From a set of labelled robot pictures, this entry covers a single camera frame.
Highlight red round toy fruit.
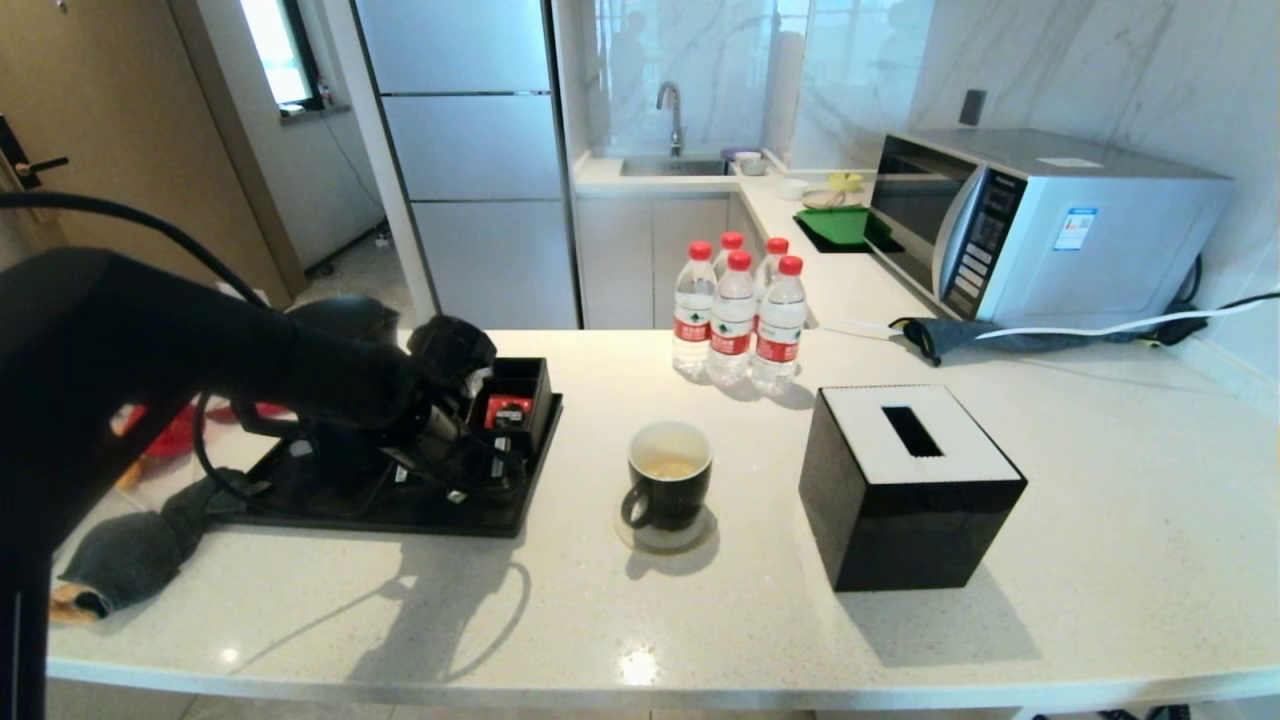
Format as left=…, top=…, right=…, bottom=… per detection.
left=118, top=403, right=206, bottom=459

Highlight steel kitchen sink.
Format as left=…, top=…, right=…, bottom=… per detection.
left=620, top=155, right=731, bottom=178

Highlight black power cable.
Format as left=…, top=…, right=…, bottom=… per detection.
left=1145, top=253, right=1280, bottom=349

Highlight silver microwave oven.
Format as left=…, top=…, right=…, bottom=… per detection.
left=868, top=127, right=1237, bottom=331

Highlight brown wooden door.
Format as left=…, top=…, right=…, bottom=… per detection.
left=0, top=0, right=293, bottom=311

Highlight round translucent coaster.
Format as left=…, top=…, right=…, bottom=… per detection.
left=613, top=495, right=721, bottom=558

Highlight black electric kettle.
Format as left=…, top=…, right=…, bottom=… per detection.
left=235, top=296, right=403, bottom=501

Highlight black rectangular tray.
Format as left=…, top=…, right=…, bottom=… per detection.
left=215, top=392, right=563, bottom=539

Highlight white sink cabinet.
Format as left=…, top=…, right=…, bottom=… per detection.
left=575, top=190, right=766, bottom=331

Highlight white power cable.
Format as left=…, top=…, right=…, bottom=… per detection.
left=820, top=296, right=1280, bottom=344

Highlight silver three-door fridge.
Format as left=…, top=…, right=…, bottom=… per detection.
left=350, top=0, right=583, bottom=331

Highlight black mug white inside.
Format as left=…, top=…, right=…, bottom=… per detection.
left=620, top=421, right=716, bottom=534

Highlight black compartment organizer box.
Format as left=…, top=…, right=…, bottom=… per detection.
left=468, top=357, right=553, bottom=463

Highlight dark grey cloth sleeve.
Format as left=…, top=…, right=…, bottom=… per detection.
left=50, top=468, right=251, bottom=623

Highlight chrome kitchen faucet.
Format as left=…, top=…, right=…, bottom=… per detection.
left=656, top=80, right=686, bottom=158

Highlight black tissue box white lid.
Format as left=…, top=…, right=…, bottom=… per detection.
left=799, top=385, right=1031, bottom=595

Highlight window with dark frame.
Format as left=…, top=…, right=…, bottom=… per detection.
left=238, top=0, right=326, bottom=113

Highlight green cutting board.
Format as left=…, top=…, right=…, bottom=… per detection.
left=796, top=204, right=898, bottom=253

